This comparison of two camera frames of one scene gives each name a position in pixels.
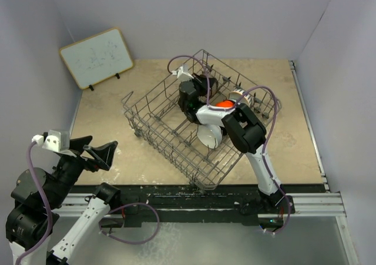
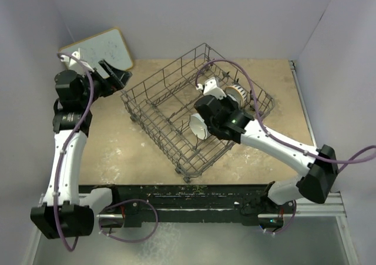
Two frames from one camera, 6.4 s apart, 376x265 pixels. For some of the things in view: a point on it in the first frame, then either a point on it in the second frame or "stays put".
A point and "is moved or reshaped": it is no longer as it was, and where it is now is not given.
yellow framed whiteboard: (97, 57) stays put
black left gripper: (103, 153) -> (116, 81)
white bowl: (210, 136) is moved or reshaped
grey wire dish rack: (200, 117) is moved or reshaped
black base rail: (140, 205) stays put
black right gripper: (202, 81) -> (231, 102)
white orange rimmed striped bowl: (237, 93) is moved or reshaped
